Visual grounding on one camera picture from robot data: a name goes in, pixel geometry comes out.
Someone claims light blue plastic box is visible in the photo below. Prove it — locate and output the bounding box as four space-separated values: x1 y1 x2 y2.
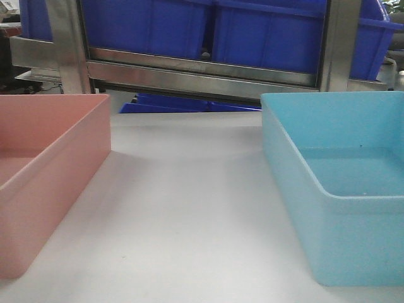
261 91 403 286

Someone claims pink plastic box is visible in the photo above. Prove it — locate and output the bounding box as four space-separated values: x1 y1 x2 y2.
1 94 111 279

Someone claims blue bin lower shelf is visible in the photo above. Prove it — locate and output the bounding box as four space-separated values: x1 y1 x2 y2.
119 93 261 114

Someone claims stainless steel shelf rack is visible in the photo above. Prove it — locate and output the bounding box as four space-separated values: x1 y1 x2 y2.
10 1 387 103

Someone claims blue crate centre left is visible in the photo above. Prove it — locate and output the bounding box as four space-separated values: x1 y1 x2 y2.
81 1 213 59

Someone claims blue crate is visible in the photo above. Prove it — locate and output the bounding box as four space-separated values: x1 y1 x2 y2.
212 1 326 74
81 1 213 59
350 1 403 81
19 0 53 42

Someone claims blue crate centre right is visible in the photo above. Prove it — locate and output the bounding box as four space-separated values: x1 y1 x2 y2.
212 1 326 74

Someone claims blue crate far right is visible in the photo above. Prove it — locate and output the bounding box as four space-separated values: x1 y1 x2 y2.
350 1 403 81

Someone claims blue crate far left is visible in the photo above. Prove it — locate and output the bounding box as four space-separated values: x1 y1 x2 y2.
19 0 53 42

